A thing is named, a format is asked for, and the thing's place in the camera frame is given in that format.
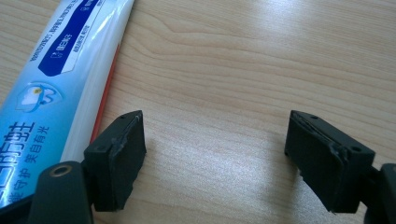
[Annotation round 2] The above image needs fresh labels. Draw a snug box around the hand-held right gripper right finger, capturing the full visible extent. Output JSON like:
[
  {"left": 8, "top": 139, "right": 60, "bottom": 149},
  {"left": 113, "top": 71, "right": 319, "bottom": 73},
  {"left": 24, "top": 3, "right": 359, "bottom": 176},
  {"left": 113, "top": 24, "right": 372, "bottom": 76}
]
[{"left": 283, "top": 109, "right": 376, "bottom": 215}]

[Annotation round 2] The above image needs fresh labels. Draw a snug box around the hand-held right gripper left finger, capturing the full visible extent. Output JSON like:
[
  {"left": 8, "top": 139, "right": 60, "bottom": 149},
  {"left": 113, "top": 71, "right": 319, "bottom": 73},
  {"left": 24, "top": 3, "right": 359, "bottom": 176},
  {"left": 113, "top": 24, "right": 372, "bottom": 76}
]
[{"left": 83, "top": 109, "right": 148, "bottom": 213}]

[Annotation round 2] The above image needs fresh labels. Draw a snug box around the blue and white toothpaste tube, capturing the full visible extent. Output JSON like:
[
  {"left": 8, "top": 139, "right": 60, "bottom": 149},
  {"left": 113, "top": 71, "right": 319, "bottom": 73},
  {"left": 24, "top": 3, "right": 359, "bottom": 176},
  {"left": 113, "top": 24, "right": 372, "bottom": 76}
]
[{"left": 0, "top": 0, "right": 135, "bottom": 209}]

